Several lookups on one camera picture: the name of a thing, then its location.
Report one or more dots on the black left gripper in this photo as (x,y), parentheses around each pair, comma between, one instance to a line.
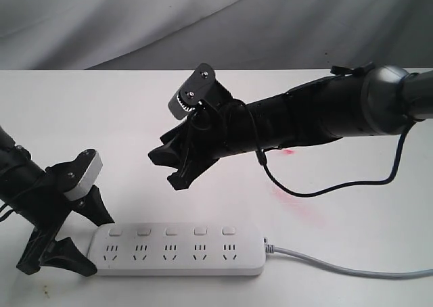
(40,200)

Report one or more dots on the grey backdrop cloth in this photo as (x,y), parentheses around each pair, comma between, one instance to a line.
(227,34)

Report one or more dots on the white five-outlet power strip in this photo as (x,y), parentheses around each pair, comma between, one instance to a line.
(177,249)

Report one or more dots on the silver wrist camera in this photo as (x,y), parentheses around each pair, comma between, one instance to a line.
(86,179)
(201,88)

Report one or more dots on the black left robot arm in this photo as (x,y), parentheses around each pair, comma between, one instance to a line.
(8,176)

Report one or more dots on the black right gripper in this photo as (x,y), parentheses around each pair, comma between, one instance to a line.
(207,136)

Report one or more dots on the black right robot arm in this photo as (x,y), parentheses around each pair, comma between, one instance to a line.
(350,102)

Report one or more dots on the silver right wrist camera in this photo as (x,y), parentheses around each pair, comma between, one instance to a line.
(201,88)

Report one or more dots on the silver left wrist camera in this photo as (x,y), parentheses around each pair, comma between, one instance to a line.
(86,179)

